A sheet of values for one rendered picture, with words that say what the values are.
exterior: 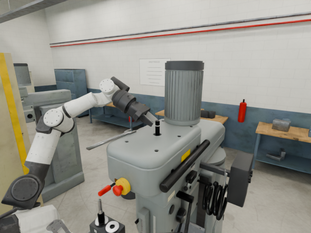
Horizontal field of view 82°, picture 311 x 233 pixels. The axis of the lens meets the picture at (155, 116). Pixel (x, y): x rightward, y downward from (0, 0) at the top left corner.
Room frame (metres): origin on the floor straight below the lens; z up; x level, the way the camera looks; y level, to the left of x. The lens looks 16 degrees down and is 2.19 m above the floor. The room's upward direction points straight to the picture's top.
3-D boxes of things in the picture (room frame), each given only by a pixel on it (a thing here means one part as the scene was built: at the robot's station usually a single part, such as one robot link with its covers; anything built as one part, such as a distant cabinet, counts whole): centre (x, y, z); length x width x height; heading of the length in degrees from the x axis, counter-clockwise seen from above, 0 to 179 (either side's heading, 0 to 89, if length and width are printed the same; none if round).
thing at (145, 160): (0.76, -0.02, 1.81); 0.47 x 0.26 x 0.16; 146
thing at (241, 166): (0.81, -0.45, 1.62); 0.20 x 0.09 x 0.21; 146
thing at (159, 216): (0.75, -0.01, 1.47); 0.21 x 0.19 x 0.32; 56
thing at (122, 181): (0.56, 0.12, 1.76); 0.06 x 0.02 x 0.06; 56
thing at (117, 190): (0.54, 0.13, 1.76); 0.04 x 0.03 x 0.04; 56
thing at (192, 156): (0.70, -0.15, 1.79); 0.45 x 0.04 x 0.04; 146
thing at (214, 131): (1.17, -0.29, 1.66); 0.80 x 0.23 x 0.20; 146
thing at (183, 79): (0.96, -0.15, 2.05); 0.20 x 0.20 x 0.32
